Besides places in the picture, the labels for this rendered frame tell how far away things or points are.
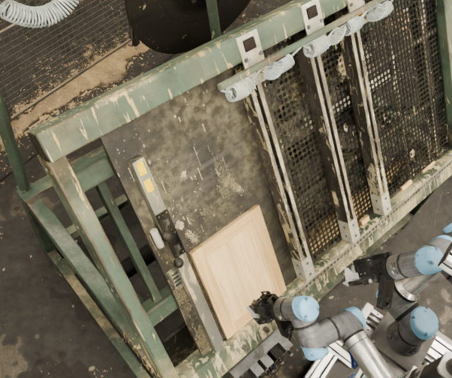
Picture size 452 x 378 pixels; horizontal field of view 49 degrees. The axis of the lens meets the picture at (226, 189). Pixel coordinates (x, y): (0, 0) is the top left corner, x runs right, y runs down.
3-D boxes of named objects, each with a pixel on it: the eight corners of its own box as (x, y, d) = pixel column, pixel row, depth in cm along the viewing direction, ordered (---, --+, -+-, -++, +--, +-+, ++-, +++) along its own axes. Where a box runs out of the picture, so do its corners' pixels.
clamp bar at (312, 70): (339, 241, 253) (378, 256, 235) (282, 7, 199) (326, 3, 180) (352, 231, 258) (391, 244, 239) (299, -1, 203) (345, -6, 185)
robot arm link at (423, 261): (451, 265, 140) (436, 277, 135) (418, 272, 149) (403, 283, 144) (440, 240, 141) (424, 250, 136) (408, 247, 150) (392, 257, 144)
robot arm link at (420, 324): (413, 351, 199) (428, 341, 188) (390, 323, 205) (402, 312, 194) (433, 335, 204) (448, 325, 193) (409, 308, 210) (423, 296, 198)
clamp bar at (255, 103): (293, 279, 239) (331, 298, 220) (218, 39, 185) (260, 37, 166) (308, 268, 243) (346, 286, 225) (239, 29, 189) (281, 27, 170)
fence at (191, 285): (211, 349, 217) (216, 353, 214) (126, 161, 174) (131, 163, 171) (220, 341, 219) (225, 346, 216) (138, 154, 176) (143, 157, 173)
